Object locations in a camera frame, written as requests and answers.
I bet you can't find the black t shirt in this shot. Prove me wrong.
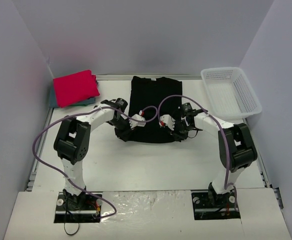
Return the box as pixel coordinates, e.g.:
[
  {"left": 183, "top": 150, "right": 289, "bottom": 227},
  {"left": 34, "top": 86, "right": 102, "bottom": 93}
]
[{"left": 114, "top": 76, "right": 183, "bottom": 144}]

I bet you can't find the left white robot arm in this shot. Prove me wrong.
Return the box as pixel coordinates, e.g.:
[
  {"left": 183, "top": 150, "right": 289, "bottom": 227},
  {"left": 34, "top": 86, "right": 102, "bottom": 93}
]
[{"left": 53, "top": 98, "right": 133, "bottom": 209}]

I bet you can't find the black loop cable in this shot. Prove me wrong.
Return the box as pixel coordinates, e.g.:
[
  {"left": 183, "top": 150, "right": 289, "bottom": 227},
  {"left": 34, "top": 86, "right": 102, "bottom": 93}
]
[{"left": 62, "top": 214, "right": 81, "bottom": 236}]

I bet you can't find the purple cable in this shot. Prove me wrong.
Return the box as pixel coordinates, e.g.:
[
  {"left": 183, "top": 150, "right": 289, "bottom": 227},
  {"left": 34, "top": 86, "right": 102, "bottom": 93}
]
[
  {"left": 157, "top": 95, "right": 238, "bottom": 208},
  {"left": 32, "top": 106, "right": 159, "bottom": 217}
]

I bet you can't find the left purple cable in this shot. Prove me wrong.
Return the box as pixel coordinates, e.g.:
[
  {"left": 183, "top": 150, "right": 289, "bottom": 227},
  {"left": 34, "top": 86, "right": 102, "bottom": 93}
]
[{"left": 32, "top": 106, "right": 159, "bottom": 217}]

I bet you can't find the aluminium table rail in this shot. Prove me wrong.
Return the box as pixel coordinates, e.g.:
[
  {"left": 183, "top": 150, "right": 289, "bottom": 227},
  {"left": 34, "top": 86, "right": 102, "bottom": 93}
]
[{"left": 96, "top": 73, "right": 202, "bottom": 81}]

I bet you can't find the folded teal t shirt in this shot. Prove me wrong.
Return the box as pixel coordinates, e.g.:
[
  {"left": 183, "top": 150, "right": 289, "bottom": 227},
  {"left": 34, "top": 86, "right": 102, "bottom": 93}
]
[{"left": 48, "top": 87, "right": 96, "bottom": 109}]

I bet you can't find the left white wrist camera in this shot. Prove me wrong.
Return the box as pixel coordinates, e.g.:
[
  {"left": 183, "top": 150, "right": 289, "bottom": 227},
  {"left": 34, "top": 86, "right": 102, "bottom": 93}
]
[{"left": 128, "top": 114, "right": 146, "bottom": 130}]

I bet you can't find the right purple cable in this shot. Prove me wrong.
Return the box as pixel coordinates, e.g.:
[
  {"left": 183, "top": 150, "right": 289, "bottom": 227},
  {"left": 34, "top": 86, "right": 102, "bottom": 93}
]
[{"left": 157, "top": 95, "right": 238, "bottom": 208}]

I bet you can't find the folded red t shirt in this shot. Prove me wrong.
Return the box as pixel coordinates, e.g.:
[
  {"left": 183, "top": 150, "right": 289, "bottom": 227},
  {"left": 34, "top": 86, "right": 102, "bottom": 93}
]
[{"left": 53, "top": 69, "right": 100, "bottom": 108}]

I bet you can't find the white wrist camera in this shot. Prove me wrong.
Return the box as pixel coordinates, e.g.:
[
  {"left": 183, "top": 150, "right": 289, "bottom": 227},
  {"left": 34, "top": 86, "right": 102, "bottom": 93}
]
[
  {"left": 128, "top": 114, "right": 146, "bottom": 130},
  {"left": 159, "top": 114, "right": 176, "bottom": 131}
]

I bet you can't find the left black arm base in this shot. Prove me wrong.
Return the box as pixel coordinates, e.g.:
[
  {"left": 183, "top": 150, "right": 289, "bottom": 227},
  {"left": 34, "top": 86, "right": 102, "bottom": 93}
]
[{"left": 53, "top": 192, "right": 103, "bottom": 224}]

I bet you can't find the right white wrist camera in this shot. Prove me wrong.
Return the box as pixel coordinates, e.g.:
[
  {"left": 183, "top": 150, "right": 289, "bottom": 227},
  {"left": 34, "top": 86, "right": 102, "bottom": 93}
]
[{"left": 159, "top": 114, "right": 176, "bottom": 131}]

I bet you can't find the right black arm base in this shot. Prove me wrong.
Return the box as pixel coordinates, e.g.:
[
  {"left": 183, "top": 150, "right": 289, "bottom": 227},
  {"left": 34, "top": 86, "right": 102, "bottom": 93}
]
[{"left": 191, "top": 190, "right": 241, "bottom": 221}]

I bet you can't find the white plastic basket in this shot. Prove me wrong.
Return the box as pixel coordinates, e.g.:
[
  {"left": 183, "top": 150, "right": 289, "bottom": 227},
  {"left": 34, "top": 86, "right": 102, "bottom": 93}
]
[{"left": 200, "top": 67, "right": 262, "bottom": 121}]

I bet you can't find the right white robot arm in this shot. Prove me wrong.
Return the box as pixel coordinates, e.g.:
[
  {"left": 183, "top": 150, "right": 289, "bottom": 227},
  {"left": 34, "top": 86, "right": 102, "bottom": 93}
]
[{"left": 160, "top": 102, "right": 258, "bottom": 207}]

